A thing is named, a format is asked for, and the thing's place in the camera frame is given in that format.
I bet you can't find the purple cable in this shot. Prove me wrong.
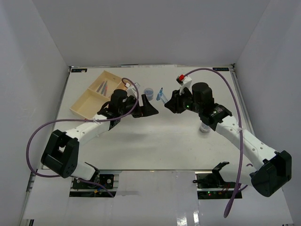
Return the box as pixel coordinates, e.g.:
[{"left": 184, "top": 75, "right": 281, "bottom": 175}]
[
  {"left": 184, "top": 68, "right": 249, "bottom": 218},
  {"left": 25, "top": 77, "right": 140, "bottom": 197}
]

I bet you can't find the beige compartment box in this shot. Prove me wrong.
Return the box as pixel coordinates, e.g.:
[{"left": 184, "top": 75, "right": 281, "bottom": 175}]
[{"left": 70, "top": 71, "right": 125, "bottom": 119}]

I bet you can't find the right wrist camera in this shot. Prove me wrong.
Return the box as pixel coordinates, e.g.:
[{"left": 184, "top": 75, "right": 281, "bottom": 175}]
[{"left": 176, "top": 74, "right": 192, "bottom": 95}]

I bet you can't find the right black corner label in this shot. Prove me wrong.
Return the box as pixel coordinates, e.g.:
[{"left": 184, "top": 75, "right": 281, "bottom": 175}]
[{"left": 213, "top": 67, "right": 229, "bottom": 72}]

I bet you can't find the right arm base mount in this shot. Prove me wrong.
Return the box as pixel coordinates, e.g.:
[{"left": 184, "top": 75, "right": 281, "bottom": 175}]
[{"left": 192, "top": 161, "right": 236, "bottom": 200}]

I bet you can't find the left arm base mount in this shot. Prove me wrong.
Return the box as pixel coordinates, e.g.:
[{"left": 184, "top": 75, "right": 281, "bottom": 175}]
[{"left": 69, "top": 172, "right": 116, "bottom": 198}]

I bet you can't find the paperclip jar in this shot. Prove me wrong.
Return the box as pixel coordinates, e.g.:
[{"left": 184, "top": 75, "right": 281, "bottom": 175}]
[
  {"left": 143, "top": 88, "right": 154, "bottom": 101},
  {"left": 199, "top": 123, "right": 211, "bottom": 133}
]

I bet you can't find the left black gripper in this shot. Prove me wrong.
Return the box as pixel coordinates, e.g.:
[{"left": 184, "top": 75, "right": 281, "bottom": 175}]
[{"left": 119, "top": 95, "right": 158, "bottom": 118}]

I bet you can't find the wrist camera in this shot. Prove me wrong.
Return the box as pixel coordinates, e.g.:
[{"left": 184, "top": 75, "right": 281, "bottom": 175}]
[
  {"left": 176, "top": 74, "right": 192, "bottom": 95},
  {"left": 125, "top": 82, "right": 140, "bottom": 98}
]

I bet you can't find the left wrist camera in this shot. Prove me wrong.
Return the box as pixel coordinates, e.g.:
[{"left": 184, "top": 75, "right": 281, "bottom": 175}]
[{"left": 125, "top": 82, "right": 140, "bottom": 98}]

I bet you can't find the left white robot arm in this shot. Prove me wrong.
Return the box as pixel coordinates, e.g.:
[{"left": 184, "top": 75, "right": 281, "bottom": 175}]
[{"left": 41, "top": 89, "right": 158, "bottom": 188}]

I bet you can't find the left black corner label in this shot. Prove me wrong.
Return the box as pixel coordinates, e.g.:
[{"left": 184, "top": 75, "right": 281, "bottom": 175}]
[{"left": 71, "top": 68, "right": 87, "bottom": 73}]

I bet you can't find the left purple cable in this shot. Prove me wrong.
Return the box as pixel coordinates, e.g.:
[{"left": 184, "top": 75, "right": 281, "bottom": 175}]
[{"left": 25, "top": 77, "right": 140, "bottom": 197}]

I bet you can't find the black corner label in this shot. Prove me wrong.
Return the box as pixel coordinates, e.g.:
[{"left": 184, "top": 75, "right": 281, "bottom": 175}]
[
  {"left": 71, "top": 68, "right": 87, "bottom": 73},
  {"left": 213, "top": 67, "right": 229, "bottom": 72}
]

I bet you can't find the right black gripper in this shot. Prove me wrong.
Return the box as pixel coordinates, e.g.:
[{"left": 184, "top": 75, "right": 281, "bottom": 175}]
[{"left": 165, "top": 87, "right": 203, "bottom": 114}]

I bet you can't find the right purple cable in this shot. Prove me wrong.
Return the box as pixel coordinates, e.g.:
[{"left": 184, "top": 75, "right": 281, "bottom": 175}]
[{"left": 184, "top": 68, "right": 249, "bottom": 218}]

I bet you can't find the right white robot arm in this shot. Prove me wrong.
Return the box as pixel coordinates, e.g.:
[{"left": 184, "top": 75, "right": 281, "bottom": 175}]
[{"left": 165, "top": 82, "right": 292, "bottom": 197}]

